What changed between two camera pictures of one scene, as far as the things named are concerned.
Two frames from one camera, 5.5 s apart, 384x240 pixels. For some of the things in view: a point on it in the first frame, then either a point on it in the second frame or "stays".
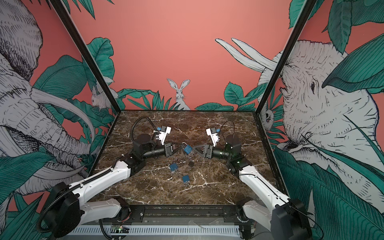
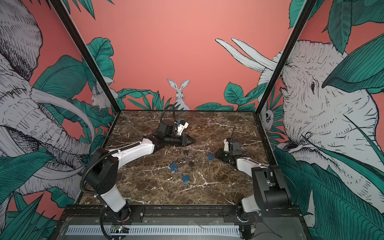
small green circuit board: (119, 229) stays
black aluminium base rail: (181, 214) stays
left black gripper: (176, 151) -> (184, 138)
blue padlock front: (186, 178) stays
